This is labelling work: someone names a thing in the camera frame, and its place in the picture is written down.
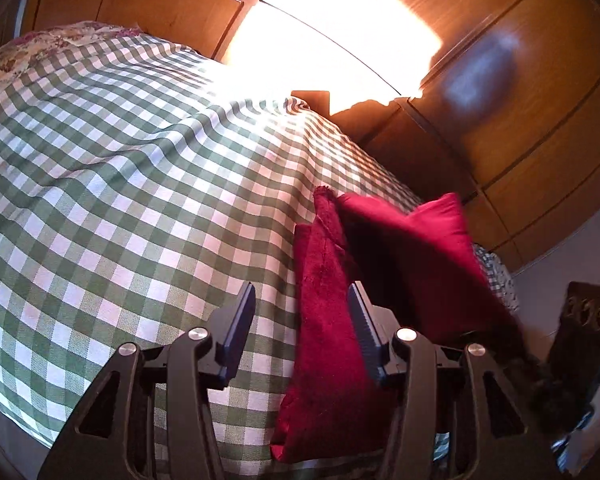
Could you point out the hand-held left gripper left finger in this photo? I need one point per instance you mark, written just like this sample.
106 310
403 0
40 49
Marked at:
237 330

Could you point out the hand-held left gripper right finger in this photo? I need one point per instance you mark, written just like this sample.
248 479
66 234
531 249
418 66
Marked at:
367 335

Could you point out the red garment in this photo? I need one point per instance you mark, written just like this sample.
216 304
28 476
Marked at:
330 310

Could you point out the dark fuzzy cloth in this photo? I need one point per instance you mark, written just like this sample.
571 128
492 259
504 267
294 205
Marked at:
545 385

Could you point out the blue white patterned cloth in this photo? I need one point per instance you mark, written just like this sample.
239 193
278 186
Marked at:
497 275

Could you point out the green white checkered bed sheet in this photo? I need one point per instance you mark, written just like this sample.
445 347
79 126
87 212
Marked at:
130 185

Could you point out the wooden wardrobe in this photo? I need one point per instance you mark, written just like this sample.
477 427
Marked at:
520 110

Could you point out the floral pillow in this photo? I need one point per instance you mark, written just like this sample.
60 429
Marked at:
45 55

